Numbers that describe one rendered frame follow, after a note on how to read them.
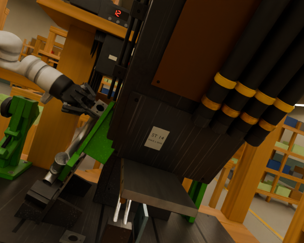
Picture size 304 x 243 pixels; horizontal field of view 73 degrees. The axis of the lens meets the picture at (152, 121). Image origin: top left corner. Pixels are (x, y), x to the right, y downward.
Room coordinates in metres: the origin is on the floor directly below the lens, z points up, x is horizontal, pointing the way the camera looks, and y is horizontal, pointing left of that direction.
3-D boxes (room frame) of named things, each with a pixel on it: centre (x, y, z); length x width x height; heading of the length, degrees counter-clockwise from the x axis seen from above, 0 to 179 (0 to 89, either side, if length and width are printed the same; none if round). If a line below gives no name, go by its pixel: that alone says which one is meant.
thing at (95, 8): (0.84, 0.38, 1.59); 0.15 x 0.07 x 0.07; 100
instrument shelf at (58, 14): (0.93, 0.10, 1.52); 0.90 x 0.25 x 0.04; 100
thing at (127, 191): (0.58, -0.04, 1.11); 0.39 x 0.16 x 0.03; 10
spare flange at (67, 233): (0.50, 0.09, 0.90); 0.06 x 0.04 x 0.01; 91
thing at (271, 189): (5.41, -3.47, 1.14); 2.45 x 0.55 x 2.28; 100
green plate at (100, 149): (0.60, 0.12, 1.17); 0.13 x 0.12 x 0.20; 100
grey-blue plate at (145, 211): (0.53, -0.06, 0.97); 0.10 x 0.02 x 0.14; 10
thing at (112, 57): (0.86, 0.20, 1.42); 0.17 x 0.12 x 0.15; 100
